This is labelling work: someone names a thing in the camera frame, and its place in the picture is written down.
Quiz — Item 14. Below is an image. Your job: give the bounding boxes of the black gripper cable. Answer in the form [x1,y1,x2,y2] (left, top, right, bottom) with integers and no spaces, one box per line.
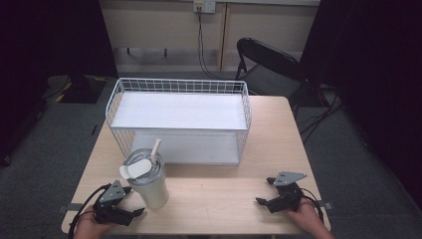
[67,183,112,239]
[300,187,325,223]

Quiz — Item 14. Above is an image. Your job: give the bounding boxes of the person's left hand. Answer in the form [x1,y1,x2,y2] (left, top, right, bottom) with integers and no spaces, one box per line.
[73,205,115,239]

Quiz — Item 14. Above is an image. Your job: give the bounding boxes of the white wire shelf rack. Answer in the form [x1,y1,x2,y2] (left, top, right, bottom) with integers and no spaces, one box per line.
[105,77,253,166]

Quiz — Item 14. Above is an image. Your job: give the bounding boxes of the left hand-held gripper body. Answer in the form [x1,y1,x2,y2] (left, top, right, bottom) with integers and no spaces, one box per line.
[92,179,133,227]

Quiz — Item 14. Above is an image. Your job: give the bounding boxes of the white wall socket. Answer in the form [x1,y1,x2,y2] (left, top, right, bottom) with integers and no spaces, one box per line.
[193,0,217,15]

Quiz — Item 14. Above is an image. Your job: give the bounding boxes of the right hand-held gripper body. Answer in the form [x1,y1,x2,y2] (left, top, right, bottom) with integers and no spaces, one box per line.
[266,170,308,214]

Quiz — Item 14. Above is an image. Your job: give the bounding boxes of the black stand base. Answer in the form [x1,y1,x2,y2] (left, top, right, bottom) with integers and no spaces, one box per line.
[42,74,109,105]

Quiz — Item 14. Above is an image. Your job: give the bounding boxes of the black wall socket cable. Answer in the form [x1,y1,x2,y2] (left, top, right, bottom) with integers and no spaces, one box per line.
[196,7,237,82]

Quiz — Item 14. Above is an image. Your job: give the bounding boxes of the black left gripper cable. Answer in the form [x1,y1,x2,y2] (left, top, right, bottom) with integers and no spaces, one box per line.
[67,183,112,239]

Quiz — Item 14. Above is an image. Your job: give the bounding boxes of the black curtain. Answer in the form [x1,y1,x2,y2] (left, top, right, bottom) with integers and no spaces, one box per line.
[299,0,422,211]
[0,0,119,167]

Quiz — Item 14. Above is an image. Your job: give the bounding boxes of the black floor cables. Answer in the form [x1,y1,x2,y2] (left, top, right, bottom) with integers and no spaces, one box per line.
[298,84,346,144]

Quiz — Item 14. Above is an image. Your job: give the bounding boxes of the black folding chair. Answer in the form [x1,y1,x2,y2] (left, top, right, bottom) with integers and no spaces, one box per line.
[234,37,308,109]

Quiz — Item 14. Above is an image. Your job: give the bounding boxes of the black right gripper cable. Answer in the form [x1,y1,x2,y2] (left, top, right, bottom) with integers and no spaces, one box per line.
[300,187,325,223]

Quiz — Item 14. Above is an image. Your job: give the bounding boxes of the person's right hand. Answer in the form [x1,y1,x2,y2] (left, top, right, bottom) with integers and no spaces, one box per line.
[286,199,335,239]

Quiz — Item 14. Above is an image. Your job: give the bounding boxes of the white cup with straw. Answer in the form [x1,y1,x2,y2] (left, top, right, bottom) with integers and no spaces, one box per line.
[118,138,170,210]

